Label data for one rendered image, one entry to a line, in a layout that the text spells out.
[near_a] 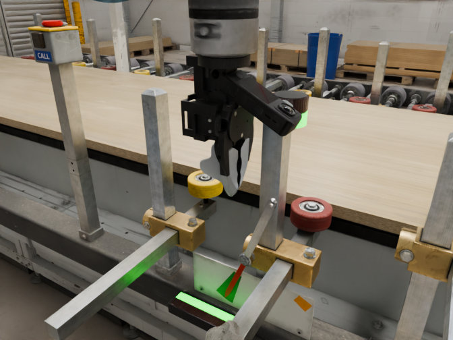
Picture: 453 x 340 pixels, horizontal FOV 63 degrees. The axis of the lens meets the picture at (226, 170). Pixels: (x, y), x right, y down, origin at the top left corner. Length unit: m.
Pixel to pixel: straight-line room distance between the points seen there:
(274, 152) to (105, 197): 0.82
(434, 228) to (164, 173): 0.48
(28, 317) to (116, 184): 0.91
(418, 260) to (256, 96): 0.32
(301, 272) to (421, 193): 0.34
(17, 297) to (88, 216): 1.12
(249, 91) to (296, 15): 7.77
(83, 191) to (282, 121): 0.62
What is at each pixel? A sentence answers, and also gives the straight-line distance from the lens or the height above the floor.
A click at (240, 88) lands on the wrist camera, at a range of 0.50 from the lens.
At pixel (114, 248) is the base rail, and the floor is 0.70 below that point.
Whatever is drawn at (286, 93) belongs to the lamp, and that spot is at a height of 1.13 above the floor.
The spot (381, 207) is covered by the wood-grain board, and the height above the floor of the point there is 0.90.
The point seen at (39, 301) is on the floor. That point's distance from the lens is 2.01.
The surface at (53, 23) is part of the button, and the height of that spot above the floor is 1.23.
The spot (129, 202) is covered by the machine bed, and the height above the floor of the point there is 0.68.
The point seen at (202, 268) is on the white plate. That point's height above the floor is 0.77.
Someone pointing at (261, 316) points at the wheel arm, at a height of 0.85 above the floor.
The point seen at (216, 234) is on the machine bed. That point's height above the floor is 0.68.
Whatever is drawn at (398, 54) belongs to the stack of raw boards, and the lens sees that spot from 6.46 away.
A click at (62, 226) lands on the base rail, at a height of 0.70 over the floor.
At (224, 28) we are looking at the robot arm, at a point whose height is 1.24.
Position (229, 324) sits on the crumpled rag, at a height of 0.87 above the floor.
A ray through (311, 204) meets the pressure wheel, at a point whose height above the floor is 0.91.
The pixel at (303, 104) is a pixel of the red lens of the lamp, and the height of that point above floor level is 1.12.
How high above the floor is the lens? 1.28
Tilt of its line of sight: 25 degrees down
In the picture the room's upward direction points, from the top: straight up
